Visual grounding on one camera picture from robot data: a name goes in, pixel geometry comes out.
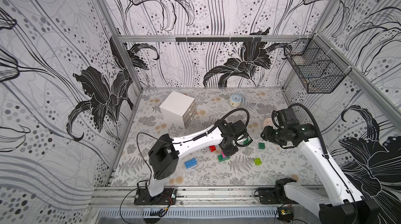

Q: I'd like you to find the long green lego brick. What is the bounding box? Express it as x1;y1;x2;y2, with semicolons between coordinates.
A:
217;154;230;162

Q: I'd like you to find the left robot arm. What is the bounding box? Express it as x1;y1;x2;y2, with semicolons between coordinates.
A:
136;108;252;197

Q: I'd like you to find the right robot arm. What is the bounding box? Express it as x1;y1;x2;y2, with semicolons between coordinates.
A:
261;104;380;224

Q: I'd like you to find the lime green lego brick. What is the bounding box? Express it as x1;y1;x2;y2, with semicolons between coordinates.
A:
254;158;262;166

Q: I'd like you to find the long light blue lego brick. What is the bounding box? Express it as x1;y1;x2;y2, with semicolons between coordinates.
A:
184;158;198;169

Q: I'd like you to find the large pink round clock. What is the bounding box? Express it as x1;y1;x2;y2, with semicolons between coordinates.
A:
263;117;274;128

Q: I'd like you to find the small blue cream alarm clock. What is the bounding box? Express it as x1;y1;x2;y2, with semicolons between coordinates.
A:
229;94;245;108

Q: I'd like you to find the white mini drawer cabinet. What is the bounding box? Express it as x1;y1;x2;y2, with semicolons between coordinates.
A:
160;91;196;129

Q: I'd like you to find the black wire wall basket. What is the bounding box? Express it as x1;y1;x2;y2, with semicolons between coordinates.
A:
283;36;352;94

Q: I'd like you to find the white slotted cable duct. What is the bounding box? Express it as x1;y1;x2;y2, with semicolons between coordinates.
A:
98;206;277;219

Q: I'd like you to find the black wall hook bar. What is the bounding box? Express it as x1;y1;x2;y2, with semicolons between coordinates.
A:
175;37;262;42

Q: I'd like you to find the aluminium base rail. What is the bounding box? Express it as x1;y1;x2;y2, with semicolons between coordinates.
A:
89;185;314;207

